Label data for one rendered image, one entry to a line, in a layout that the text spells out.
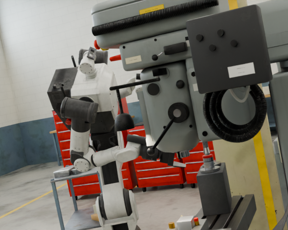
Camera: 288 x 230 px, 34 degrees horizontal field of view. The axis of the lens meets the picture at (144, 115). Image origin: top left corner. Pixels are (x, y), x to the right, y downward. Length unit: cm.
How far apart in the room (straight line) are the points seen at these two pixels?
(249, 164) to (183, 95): 194
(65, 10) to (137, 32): 1077
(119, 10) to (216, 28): 47
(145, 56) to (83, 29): 1048
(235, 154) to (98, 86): 157
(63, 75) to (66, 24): 998
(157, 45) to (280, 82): 43
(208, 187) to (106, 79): 71
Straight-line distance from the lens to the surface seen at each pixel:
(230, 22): 130
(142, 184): 699
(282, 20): 155
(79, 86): 224
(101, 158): 225
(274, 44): 154
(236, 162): 351
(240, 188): 356
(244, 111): 156
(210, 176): 211
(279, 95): 149
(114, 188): 241
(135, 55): 165
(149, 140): 177
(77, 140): 221
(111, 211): 240
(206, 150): 213
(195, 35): 132
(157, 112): 166
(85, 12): 1210
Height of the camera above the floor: 157
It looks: 4 degrees down
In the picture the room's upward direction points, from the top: 11 degrees counter-clockwise
